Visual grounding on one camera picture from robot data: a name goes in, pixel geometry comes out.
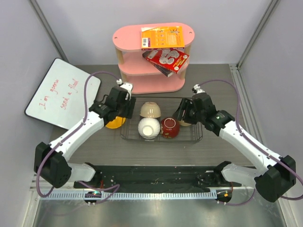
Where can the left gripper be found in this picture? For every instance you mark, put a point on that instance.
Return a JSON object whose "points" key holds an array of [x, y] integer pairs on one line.
{"points": [[129, 105]]}

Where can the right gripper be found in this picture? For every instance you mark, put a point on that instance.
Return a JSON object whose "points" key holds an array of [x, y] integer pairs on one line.
{"points": [[185, 105]]}

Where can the beige speckled bowl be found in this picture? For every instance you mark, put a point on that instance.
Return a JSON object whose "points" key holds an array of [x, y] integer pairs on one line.
{"points": [[150, 110]]}

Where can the red patterned bowl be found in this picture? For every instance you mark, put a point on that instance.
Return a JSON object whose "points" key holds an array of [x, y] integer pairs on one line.
{"points": [[169, 128]]}

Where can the yellow bowl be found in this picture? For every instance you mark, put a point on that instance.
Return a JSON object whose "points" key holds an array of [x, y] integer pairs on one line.
{"points": [[116, 123]]}

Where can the black wire dish rack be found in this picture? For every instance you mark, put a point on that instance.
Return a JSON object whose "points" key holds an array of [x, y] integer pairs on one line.
{"points": [[168, 106]]}

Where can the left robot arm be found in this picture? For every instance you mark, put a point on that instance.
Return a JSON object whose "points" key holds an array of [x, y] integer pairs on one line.
{"points": [[51, 160]]}

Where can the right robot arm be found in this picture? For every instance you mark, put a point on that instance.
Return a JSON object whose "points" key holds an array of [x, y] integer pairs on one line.
{"points": [[272, 175]]}

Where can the tan bowl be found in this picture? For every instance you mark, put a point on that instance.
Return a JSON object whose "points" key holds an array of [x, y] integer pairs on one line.
{"points": [[181, 122]]}

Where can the pink three-tier shelf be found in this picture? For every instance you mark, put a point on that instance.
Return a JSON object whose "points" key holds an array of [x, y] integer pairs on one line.
{"points": [[145, 78]]}

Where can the white ribbed bowl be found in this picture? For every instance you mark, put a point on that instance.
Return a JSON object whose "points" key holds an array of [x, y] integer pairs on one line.
{"points": [[149, 128]]}

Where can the red book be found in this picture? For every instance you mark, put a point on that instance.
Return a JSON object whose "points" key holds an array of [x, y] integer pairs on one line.
{"points": [[167, 61]]}

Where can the orange book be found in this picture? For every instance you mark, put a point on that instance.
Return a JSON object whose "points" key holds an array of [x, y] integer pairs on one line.
{"points": [[163, 37]]}

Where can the white dry-erase board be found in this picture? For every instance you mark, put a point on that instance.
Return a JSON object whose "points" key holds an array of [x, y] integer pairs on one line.
{"points": [[59, 99]]}

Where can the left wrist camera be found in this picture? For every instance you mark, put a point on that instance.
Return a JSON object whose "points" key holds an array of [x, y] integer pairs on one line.
{"points": [[127, 87]]}

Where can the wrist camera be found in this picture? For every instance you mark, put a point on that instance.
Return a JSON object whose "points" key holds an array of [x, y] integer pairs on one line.
{"points": [[196, 89], [127, 87]]}

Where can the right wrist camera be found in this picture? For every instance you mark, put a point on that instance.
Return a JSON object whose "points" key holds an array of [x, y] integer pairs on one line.
{"points": [[196, 89]]}

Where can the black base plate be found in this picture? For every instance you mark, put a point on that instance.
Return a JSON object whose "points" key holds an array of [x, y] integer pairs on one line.
{"points": [[160, 179]]}

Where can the white slotted cable duct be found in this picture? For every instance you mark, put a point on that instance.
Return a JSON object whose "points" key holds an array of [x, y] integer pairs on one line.
{"points": [[91, 195]]}

